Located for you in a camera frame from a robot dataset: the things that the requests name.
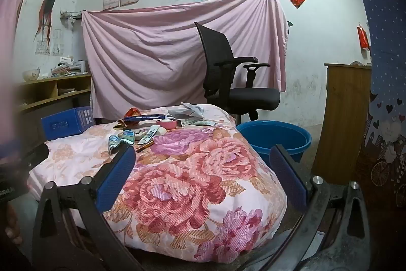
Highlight folded banknotes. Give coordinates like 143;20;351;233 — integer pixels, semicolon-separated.
108;130;136;158

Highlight blue cardboard box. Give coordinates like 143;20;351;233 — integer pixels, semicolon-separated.
41;106;96;141

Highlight blue plastic stool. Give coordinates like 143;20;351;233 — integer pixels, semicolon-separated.
236;120;312;165

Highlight red hanging packet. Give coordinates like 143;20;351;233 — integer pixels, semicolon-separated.
357;23;371;51

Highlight pink round lid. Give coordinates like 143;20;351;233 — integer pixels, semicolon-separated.
159;119;178;131

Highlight pile of books and papers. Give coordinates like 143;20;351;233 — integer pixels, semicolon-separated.
49;57;89;78

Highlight wooden cabinet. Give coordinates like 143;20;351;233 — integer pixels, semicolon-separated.
311;63;373;186

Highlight wall poster with red figure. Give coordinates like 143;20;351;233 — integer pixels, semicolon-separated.
34;0;56;55

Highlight white ceramic bowl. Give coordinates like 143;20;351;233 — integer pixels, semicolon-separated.
22;67;40;81

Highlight floral blanket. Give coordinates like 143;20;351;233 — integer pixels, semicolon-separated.
27;104;288;264

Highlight metal wall rack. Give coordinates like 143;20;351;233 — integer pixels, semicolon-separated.
60;9;83;29

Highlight pink window curtain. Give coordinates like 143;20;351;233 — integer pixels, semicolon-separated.
0;0;53;138

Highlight green white paper packets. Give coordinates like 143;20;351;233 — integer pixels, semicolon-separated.
180;118;217;127

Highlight red box with yellow label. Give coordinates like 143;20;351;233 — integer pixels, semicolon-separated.
124;106;142;119

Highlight pink hanging sheet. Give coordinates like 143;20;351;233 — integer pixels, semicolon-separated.
81;0;290;120

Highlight wooden shelf desk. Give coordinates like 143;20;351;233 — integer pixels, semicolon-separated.
15;73;92;145

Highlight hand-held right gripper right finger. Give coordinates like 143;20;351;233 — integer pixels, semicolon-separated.
241;144;371;271

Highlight person's left hand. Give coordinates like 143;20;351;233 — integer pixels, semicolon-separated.
3;204;25;245

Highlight blue patterned curtain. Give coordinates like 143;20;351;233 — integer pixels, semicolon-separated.
335;0;406;271

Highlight black office chair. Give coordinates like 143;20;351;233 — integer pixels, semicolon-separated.
194;22;281;124

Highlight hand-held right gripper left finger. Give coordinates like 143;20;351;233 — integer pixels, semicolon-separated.
32;144;146;271

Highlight dark blue foil packet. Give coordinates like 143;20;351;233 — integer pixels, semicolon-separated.
125;114;169;124

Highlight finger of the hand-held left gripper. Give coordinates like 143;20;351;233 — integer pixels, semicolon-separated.
17;143;50;170

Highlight white wall calendar sheet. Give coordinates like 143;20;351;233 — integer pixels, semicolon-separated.
51;29;66;56

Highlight grey dotted wipe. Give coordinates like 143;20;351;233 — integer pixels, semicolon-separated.
167;106;205;120

